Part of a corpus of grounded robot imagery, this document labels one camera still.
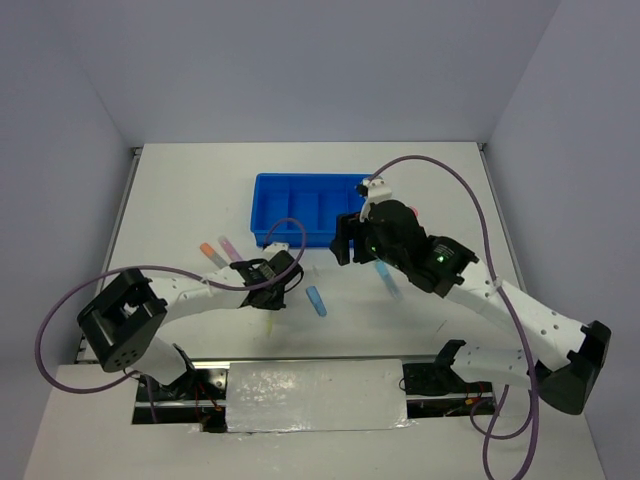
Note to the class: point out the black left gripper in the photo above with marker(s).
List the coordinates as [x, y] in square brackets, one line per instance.
[276, 304]

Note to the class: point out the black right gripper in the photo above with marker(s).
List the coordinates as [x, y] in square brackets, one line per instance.
[347, 227]

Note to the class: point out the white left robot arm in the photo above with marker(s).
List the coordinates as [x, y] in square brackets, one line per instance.
[121, 323]

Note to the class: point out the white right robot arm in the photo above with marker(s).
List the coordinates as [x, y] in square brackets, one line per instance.
[562, 358]

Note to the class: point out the purple highlighter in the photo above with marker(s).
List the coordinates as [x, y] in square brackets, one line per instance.
[229, 249]

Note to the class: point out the light blue highlighter right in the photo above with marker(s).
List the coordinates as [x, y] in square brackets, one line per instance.
[388, 280]

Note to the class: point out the blue compartment tray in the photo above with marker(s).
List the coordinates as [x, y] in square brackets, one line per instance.
[296, 207]

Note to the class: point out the orange highlighter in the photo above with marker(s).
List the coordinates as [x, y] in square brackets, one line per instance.
[213, 255]

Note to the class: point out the blue highlighter near centre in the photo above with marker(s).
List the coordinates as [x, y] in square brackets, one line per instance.
[316, 301]

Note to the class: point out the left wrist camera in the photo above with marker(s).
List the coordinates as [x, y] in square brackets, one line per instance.
[274, 248]

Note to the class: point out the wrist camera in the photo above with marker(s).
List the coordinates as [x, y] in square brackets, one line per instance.
[274, 248]
[373, 191]

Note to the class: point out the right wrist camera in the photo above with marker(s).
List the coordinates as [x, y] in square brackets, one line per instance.
[373, 191]

